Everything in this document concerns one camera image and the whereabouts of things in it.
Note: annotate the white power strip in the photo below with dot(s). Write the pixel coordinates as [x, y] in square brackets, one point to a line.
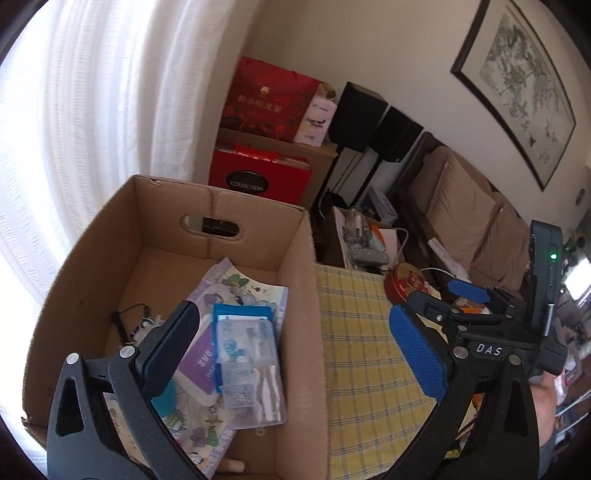
[438, 251]

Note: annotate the brown sofa cushion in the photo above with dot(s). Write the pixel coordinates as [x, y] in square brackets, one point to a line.
[503, 244]
[457, 207]

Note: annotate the tall red gift bag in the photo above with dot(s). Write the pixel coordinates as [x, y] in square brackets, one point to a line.
[268, 101]

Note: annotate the patterned wet wipes pack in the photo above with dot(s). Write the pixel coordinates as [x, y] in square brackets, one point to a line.
[240, 286]

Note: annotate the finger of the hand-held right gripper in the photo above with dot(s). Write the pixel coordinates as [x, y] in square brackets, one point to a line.
[468, 290]
[427, 302]

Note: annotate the small round wall ornament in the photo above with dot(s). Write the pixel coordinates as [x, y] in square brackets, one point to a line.
[581, 194]

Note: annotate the orange storage box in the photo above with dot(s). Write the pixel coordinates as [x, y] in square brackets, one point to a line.
[473, 310]

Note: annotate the brown sofa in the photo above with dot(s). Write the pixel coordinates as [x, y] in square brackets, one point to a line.
[411, 170]

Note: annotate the pink tissue pack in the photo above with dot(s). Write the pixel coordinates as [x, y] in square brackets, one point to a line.
[316, 120]

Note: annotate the yellow plaid tablecloth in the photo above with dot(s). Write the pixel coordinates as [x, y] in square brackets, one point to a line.
[369, 369]

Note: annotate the red round tin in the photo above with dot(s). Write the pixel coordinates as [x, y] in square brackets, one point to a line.
[406, 281]

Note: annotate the wooden cork stopper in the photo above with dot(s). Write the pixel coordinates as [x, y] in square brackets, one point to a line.
[233, 467]

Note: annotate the person's right forearm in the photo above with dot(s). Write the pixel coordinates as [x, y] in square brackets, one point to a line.
[544, 406]

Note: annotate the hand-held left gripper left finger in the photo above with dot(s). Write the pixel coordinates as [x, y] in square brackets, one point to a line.
[168, 350]

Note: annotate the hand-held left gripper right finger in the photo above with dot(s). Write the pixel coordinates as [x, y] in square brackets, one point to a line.
[418, 350]

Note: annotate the white curtain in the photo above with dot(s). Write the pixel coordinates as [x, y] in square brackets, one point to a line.
[92, 115]

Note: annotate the framed ink painting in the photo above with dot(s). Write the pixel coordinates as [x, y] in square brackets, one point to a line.
[521, 83]

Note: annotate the black speaker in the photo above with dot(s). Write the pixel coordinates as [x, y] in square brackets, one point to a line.
[358, 115]
[397, 134]

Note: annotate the large closed cardboard box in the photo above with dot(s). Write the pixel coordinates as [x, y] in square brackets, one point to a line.
[318, 175]

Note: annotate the blue collapsible funnel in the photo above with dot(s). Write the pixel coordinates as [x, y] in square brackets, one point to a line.
[165, 399]

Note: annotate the clear plastic bag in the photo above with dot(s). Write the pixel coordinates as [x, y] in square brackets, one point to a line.
[249, 369]

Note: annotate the cluttered cardboard box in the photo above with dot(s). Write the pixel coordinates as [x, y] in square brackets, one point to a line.
[332, 240]

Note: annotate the red chocolate gift bag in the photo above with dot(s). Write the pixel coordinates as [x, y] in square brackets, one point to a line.
[258, 175]

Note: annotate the blue printed packet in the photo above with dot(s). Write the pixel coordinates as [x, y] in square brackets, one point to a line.
[240, 310]

